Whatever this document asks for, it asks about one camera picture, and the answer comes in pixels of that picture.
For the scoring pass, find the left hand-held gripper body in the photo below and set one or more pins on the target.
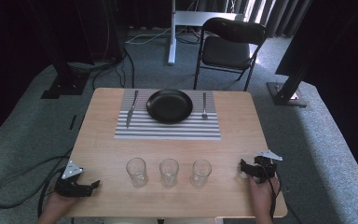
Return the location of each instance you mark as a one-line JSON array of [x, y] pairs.
[[70, 186]]

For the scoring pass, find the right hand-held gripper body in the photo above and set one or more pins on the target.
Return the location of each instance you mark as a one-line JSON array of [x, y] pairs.
[[263, 166]]

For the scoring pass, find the person's right hand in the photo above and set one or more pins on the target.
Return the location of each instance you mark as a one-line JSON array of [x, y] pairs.
[[262, 199]]

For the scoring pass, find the clear drinking glass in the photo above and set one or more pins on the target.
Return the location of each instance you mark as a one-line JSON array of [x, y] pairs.
[[200, 173], [136, 172], [169, 173]]

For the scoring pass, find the black tape strip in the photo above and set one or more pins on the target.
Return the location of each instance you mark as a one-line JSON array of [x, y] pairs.
[[72, 122]]

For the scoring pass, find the metal fork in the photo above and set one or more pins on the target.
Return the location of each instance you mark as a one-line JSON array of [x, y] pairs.
[[204, 106]]

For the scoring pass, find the black stand with flat base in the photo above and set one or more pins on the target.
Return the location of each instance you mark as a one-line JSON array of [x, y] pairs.
[[287, 93]]

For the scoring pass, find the metal table knife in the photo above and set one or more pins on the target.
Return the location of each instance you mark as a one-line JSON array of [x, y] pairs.
[[131, 110]]

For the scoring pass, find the striped grey placemat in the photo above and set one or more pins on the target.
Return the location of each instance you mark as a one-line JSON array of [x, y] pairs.
[[167, 129]]

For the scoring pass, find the black round plate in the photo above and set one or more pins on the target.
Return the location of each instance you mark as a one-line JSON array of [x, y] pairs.
[[169, 105]]

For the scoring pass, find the black stand with square base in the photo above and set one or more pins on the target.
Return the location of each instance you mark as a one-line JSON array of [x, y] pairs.
[[65, 81]]

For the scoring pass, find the black folding chair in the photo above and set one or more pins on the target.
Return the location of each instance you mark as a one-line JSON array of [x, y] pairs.
[[227, 51]]

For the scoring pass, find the white metal desk stand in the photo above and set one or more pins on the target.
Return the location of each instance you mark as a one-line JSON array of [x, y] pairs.
[[172, 37]]

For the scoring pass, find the grey curtain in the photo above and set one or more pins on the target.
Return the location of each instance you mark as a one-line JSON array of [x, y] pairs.
[[276, 15]]

